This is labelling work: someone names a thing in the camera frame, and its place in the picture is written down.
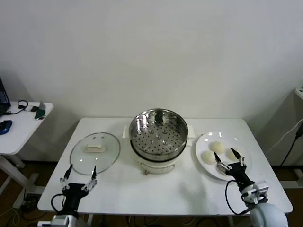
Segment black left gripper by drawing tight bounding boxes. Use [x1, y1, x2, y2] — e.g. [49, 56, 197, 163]
[59, 165, 98, 215]

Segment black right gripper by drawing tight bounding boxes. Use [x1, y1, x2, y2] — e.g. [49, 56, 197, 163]
[214, 148, 256, 190]

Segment white steamed baozi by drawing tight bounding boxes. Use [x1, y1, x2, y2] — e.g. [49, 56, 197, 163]
[226, 148, 240, 161]
[200, 151, 216, 165]
[210, 141, 226, 153]

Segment round glass pot lid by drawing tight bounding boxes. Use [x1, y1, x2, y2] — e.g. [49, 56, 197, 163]
[69, 132, 121, 176]

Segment perforated steel steamer basket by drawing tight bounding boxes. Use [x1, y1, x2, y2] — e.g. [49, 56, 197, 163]
[129, 108, 189, 161]

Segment large white plate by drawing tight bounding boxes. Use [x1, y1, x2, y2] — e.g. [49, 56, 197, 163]
[195, 131, 253, 182]

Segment floor power strip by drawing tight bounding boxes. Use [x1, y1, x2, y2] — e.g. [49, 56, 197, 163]
[20, 193, 40, 211]

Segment white stand foot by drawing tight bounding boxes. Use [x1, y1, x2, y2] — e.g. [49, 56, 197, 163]
[274, 167, 303, 189]

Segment cream electric cooking pot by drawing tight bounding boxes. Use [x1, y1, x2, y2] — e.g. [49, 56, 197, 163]
[122, 125, 197, 176]

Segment white side table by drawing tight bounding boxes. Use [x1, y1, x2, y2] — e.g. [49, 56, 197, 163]
[0, 101, 54, 209]

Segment green circuit board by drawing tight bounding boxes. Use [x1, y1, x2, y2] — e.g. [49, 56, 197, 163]
[35, 101, 46, 121]

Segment blue computer mouse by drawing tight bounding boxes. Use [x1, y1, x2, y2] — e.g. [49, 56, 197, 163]
[0, 120, 12, 135]

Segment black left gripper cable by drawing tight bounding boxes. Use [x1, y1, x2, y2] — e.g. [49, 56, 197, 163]
[51, 193, 68, 215]

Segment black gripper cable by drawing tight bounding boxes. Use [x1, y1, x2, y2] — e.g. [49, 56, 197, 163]
[51, 193, 68, 215]
[224, 180, 249, 215]

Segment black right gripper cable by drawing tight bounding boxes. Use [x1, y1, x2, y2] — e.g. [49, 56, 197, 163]
[224, 180, 249, 215]

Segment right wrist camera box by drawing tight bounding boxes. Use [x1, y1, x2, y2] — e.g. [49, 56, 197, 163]
[253, 180, 270, 197]

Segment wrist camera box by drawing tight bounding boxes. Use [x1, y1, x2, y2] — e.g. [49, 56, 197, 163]
[253, 180, 270, 197]
[37, 214, 71, 227]

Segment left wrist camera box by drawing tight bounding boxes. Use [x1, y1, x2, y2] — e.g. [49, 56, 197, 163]
[37, 214, 71, 227]

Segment white power cable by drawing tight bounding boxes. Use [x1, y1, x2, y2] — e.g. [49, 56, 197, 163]
[269, 118, 303, 152]

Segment black power cable with plug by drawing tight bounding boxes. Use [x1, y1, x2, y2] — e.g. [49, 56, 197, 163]
[280, 122, 303, 166]

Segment black thin looped cable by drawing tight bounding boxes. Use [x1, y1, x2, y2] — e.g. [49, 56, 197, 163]
[2, 100, 29, 115]

